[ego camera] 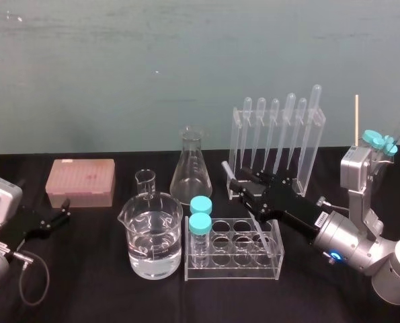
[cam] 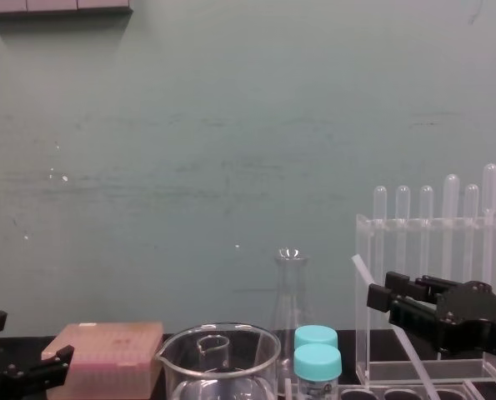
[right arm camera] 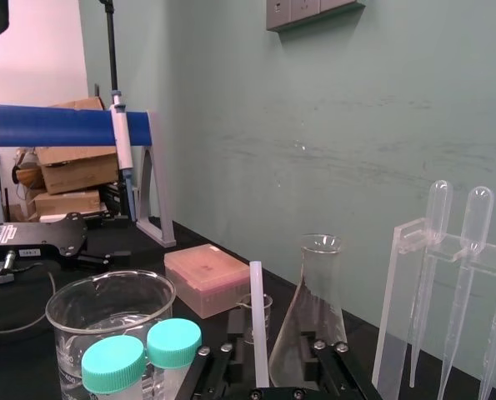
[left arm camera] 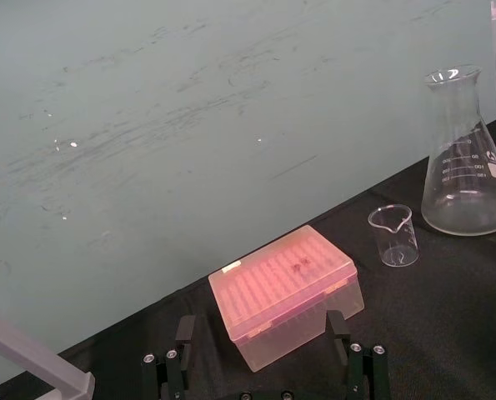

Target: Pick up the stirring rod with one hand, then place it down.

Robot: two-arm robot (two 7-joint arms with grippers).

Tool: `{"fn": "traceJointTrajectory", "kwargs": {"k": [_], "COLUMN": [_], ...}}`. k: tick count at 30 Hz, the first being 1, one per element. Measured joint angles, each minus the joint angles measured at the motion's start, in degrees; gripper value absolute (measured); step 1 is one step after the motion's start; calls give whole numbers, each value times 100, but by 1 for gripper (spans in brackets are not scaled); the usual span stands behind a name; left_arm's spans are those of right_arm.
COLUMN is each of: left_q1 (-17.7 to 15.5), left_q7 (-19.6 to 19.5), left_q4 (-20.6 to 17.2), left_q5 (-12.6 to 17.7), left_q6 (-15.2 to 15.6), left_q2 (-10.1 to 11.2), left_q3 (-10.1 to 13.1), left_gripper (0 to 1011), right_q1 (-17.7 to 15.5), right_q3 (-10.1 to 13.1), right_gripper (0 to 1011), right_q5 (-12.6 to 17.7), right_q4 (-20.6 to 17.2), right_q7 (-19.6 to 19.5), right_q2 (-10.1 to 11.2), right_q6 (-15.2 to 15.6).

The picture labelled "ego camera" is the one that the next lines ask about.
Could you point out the large glass beaker with water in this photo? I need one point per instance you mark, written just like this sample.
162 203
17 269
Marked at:
152 249

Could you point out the clear glass conical flask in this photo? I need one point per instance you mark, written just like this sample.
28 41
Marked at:
191 181

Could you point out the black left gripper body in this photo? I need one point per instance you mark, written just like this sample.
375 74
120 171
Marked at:
26 227

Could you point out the clear acrylic pipette stand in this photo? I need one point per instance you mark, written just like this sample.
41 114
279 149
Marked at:
312 161

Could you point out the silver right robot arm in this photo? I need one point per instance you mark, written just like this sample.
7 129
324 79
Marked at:
351 245

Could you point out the pink pipette tip box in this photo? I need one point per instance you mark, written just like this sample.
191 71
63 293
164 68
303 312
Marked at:
80 180

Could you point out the large clear plastic transfer pipette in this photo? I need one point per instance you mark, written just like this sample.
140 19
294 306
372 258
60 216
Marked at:
315 97

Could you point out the clear glass stirring rod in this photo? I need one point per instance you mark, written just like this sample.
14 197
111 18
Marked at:
227 171

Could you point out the black table cloth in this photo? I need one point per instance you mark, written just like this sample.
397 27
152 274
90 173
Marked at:
92 296

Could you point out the clear acrylic tube rack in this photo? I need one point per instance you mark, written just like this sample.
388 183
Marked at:
240 272

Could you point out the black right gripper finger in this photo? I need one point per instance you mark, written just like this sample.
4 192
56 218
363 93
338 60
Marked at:
258 179
250 198

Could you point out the thin wooden stick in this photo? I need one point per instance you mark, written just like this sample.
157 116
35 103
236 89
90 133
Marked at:
356 117

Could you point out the clear glass strip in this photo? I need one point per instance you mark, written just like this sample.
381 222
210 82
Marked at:
398 133

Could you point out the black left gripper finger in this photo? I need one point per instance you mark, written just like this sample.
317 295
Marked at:
60 220
62 206

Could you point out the small clear glass beaker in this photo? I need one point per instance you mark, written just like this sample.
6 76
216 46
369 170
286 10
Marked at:
146 183

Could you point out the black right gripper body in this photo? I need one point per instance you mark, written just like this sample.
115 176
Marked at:
288 200

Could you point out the clear tube with teal cap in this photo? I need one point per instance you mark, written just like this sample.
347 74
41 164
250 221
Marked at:
378 143
390 149
200 222
201 204
370 136

